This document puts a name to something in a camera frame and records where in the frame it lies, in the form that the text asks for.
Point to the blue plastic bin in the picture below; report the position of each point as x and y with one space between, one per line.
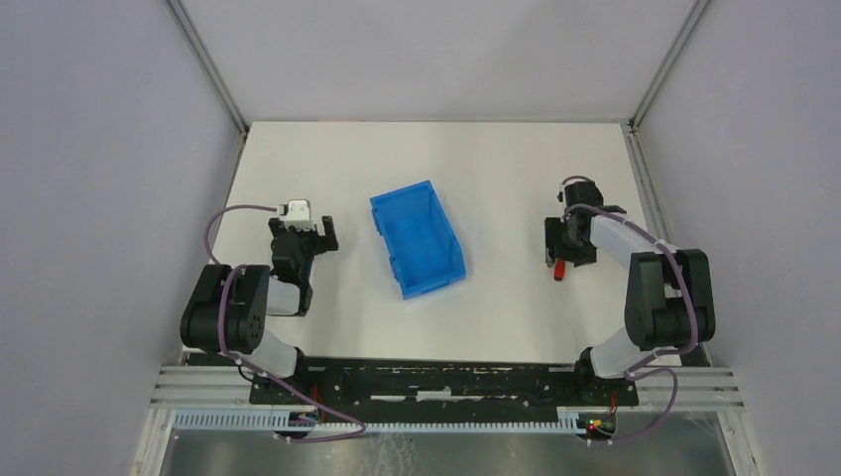
424 252

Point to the white slotted cable duct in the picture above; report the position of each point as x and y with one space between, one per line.
285 421

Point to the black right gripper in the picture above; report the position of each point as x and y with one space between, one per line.
568 242

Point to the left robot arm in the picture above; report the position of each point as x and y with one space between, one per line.
227 311

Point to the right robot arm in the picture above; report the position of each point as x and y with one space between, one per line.
669 303

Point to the red handled screwdriver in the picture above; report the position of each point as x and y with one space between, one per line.
559 270

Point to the aluminium frame rail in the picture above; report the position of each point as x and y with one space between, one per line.
700 390

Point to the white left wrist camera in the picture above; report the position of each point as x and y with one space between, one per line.
296 214

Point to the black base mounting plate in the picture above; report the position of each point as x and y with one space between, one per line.
417 391

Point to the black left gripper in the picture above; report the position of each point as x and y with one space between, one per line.
310 237

